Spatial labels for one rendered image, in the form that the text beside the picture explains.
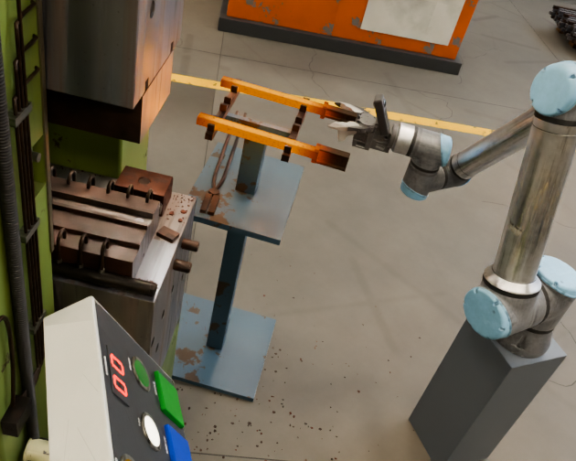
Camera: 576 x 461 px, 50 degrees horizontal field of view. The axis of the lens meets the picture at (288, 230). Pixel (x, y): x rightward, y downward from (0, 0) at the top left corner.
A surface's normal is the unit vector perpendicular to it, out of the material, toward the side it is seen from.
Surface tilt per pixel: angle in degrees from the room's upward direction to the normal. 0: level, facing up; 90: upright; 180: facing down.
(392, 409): 0
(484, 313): 95
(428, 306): 0
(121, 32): 90
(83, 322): 30
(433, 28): 90
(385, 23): 90
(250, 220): 0
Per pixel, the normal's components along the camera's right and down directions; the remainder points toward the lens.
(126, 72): -0.11, 0.62
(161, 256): 0.20, -0.75
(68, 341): -0.29, -0.62
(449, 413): -0.91, 0.09
